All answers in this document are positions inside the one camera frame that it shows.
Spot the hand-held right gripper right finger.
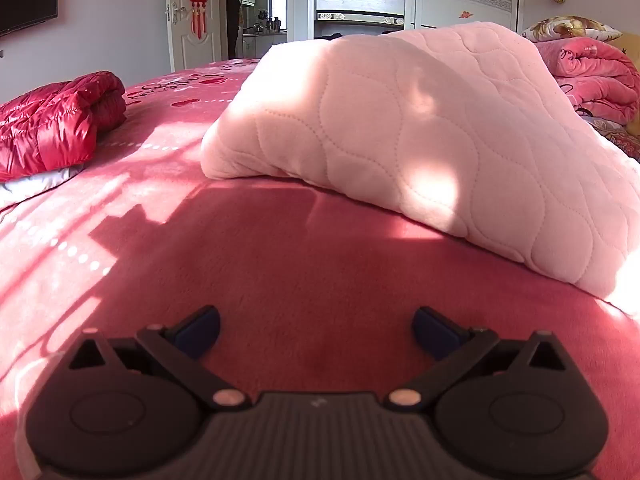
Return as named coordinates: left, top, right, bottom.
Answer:
left=385, top=305, right=572, bottom=411

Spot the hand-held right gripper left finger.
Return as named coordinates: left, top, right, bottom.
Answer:
left=67, top=305, right=253, bottom=412

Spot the light pink quilted garment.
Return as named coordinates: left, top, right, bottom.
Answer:
left=201, top=21, right=640, bottom=318

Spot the pink printed bed blanket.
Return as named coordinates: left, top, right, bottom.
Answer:
left=0, top=57, right=640, bottom=480

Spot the white cloth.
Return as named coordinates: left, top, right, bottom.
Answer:
left=0, top=164, right=85, bottom=211

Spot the red down jacket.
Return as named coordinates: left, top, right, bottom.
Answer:
left=0, top=71, right=127, bottom=183

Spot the white door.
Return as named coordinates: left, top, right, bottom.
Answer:
left=165, top=0, right=223, bottom=73

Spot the kitchen counter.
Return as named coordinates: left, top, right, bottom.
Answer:
left=242, top=16, right=289, bottom=59

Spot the folded pink printed blanket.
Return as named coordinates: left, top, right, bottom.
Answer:
left=535, top=37, right=640, bottom=126

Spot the white wardrobe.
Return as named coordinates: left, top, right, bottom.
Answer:
left=305, top=0, right=521, bottom=41

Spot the floral pillow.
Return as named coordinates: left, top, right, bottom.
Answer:
left=522, top=16, right=623, bottom=45

